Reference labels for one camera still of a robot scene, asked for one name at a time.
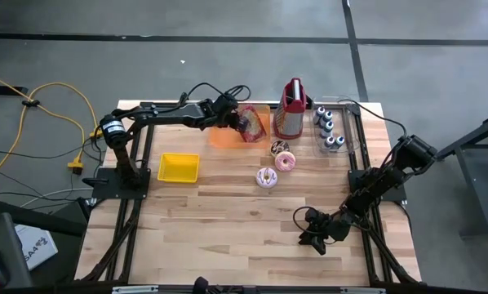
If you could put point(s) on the white cardboard box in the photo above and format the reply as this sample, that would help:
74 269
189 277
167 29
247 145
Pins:
36 247

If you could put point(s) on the clear plastic tray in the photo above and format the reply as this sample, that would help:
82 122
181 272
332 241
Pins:
350 122

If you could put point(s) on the red metal box grater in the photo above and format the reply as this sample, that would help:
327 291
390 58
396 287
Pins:
289 122

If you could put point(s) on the chocolate sprinkle donut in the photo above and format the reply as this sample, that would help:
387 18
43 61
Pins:
277 147

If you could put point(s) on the pink frosted donut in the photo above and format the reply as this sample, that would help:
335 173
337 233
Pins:
285 161

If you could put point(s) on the black flat floor bar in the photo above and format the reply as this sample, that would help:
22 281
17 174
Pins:
3 90

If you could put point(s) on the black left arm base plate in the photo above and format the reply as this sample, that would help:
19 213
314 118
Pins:
105 190

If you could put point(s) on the red popcorn bag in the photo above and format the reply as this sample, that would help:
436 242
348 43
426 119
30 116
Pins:
256 126

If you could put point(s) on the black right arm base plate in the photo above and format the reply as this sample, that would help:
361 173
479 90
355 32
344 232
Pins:
395 195

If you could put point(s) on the black equipment stand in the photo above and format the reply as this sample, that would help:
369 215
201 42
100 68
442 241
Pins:
7 237

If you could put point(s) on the person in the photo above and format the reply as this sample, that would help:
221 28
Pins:
200 283

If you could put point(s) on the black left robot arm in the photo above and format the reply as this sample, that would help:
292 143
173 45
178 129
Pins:
166 116

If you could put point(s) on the orange translucent plastic bin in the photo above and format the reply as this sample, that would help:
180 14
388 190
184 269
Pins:
223 141

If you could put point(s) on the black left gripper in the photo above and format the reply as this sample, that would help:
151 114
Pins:
223 114

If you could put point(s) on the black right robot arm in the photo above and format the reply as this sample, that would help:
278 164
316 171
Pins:
391 175

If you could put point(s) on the lavender frosted donut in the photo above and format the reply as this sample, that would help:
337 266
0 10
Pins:
266 177

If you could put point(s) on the black aluminium table frame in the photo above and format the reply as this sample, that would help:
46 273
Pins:
370 261

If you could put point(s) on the yellow plastic basket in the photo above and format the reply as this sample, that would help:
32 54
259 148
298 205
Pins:
178 167

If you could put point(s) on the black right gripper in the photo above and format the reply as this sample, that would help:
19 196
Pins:
334 230

